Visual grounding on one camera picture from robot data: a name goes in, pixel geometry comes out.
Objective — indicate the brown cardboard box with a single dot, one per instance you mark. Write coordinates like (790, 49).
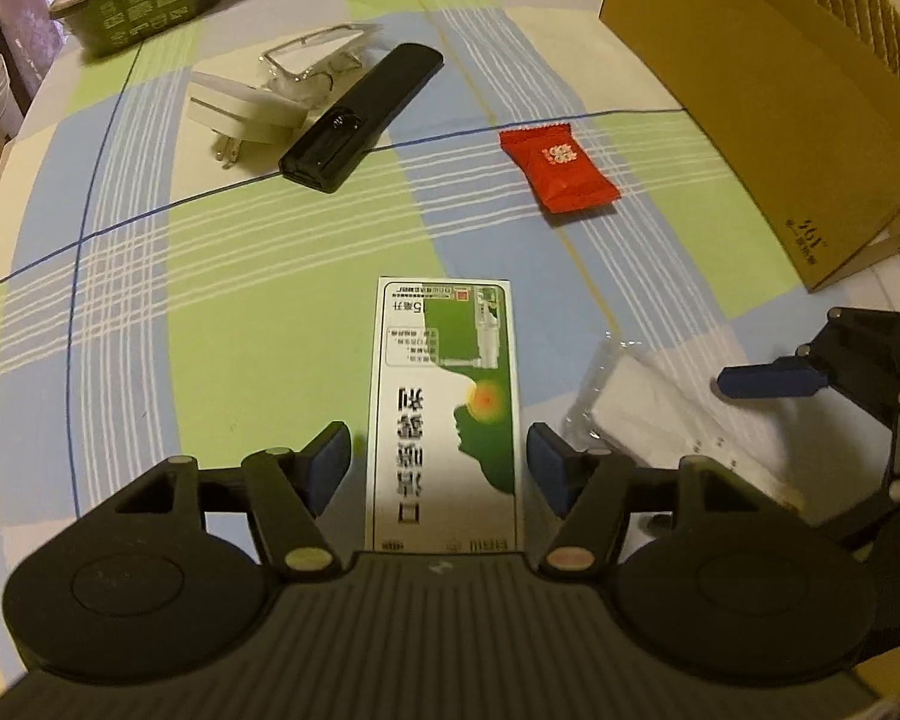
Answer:
(804, 113)

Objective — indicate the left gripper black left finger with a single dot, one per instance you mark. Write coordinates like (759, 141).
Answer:
(287, 490)

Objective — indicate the white remote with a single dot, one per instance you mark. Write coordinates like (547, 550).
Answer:
(625, 403)

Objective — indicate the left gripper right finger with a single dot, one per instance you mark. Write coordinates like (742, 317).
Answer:
(587, 491)

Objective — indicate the white power adapter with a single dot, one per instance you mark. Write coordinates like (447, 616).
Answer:
(239, 113)

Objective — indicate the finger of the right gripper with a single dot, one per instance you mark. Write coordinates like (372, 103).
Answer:
(783, 378)

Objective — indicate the clear glasses in bag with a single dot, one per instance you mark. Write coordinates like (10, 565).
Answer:
(307, 68)

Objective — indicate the red snack packet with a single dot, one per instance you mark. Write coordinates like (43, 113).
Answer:
(558, 169)

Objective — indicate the black remote control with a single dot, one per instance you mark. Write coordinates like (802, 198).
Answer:
(334, 145)

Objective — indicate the green white spray box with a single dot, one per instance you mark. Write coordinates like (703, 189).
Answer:
(444, 452)

